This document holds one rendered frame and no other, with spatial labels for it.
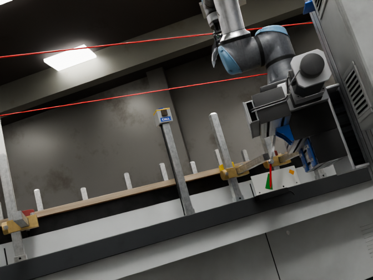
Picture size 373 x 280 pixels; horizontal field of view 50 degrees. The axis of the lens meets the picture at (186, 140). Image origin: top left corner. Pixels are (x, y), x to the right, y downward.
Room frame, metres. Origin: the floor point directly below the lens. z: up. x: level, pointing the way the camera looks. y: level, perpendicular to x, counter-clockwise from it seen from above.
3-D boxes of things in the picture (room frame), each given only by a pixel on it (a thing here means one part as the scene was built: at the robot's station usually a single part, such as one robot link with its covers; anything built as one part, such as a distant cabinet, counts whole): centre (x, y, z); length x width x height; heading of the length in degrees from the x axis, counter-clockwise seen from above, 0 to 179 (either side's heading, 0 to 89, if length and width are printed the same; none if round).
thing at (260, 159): (1.91, -0.23, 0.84); 0.44 x 0.03 x 0.04; 20
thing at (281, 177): (2.04, -0.38, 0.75); 0.26 x 0.01 x 0.10; 110
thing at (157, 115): (1.90, 0.08, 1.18); 0.07 x 0.07 x 0.08; 20
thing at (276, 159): (2.08, -0.42, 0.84); 0.14 x 0.06 x 0.05; 110
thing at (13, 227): (1.65, 0.75, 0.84); 0.14 x 0.06 x 0.05; 110
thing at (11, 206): (1.64, 0.77, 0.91); 0.04 x 0.04 x 0.48; 20
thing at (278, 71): (1.43, -0.42, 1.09); 0.15 x 0.15 x 0.10
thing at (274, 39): (1.43, -0.41, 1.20); 0.13 x 0.12 x 0.14; 89
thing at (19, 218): (1.57, 0.70, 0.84); 0.44 x 0.03 x 0.04; 20
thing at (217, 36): (1.75, -0.29, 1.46); 0.09 x 0.08 x 0.12; 172
